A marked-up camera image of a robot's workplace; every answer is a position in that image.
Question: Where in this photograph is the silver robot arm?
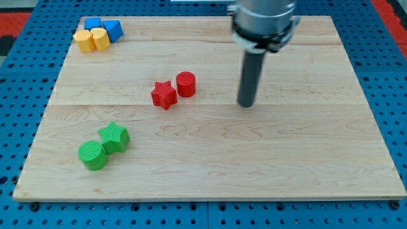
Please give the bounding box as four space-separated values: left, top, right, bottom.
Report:
227 0 301 54

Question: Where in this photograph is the red star block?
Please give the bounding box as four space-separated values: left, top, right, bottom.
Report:
151 81 177 110

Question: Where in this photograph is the green star block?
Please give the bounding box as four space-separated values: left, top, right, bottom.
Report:
98 121 130 155

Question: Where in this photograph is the yellow heart block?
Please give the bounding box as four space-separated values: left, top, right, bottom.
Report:
90 27 111 51

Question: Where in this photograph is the red cylinder block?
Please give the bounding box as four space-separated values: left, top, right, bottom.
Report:
176 71 196 97

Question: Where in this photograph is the light wooden board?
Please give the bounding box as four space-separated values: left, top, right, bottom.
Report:
13 16 406 202

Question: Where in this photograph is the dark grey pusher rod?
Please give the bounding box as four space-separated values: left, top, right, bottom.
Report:
237 51 265 108

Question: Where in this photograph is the green cylinder block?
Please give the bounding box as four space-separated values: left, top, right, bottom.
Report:
78 141 107 171

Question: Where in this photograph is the blue triangle block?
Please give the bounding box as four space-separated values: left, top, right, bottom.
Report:
102 20 123 43

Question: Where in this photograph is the yellow hexagon block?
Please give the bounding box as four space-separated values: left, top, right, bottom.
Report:
73 30 96 53

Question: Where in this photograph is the blue cube block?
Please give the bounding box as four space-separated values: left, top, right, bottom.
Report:
84 17 103 31

